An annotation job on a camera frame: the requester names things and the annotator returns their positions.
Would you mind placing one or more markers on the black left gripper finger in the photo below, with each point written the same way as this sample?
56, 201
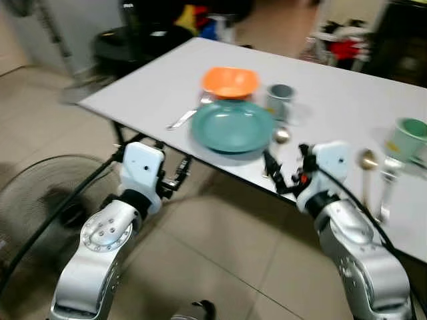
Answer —
183, 170

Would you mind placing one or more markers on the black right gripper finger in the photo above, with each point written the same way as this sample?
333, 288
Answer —
275, 170

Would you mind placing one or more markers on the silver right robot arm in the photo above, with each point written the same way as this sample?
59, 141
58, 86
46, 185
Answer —
360, 260

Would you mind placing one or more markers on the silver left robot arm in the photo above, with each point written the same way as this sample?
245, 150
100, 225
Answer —
100, 246

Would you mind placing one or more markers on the gold spoon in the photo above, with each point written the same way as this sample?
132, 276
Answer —
282, 136
367, 160

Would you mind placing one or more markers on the silver fork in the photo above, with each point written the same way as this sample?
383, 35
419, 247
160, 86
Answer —
389, 186
181, 120

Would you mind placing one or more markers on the teal plate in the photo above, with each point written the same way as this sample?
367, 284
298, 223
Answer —
232, 126

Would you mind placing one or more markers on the grey cup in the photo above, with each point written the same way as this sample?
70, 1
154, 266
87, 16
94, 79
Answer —
279, 103

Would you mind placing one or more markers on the orange bowl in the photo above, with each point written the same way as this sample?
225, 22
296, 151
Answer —
230, 81

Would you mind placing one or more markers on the white folding table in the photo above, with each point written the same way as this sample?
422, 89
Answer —
333, 80

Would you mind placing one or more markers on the green cup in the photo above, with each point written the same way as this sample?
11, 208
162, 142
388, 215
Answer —
407, 140

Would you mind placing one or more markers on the black floor fan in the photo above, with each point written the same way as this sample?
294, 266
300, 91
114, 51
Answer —
40, 206

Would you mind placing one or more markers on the red background item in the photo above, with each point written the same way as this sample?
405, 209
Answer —
345, 50

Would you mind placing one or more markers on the black round bin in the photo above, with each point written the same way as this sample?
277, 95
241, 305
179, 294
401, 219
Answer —
137, 43

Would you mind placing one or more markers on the yellow background item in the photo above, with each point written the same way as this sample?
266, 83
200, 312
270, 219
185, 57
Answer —
188, 18

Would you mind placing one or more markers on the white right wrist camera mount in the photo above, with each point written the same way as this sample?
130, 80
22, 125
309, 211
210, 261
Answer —
330, 170

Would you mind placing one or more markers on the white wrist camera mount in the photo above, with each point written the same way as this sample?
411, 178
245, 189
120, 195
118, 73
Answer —
330, 170
142, 166

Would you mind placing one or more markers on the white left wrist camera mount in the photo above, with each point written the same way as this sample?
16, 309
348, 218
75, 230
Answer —
142, 166

